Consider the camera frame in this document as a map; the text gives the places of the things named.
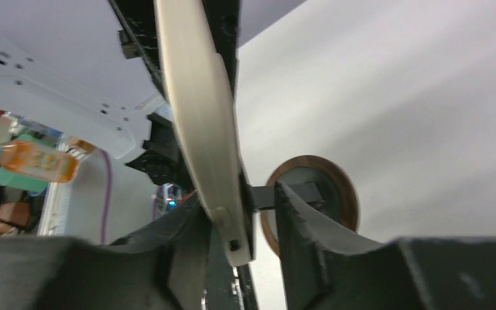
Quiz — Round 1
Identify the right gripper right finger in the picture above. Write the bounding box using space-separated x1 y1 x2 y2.
274 183 496 309

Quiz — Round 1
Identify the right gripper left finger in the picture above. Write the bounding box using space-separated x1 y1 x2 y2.
0 194 211 309

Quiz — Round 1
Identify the wooden base phone stand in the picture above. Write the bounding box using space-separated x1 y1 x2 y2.
251 155 359 256

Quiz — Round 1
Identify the cream cased phone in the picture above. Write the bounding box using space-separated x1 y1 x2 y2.
154 0 252 267

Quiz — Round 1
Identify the orange bottle in background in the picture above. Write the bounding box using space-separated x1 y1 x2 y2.
0 139 79 183

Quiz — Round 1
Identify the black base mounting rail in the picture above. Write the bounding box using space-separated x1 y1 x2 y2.
110 1 258 309

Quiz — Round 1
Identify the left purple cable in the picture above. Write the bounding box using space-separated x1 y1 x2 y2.
97 148 114 245

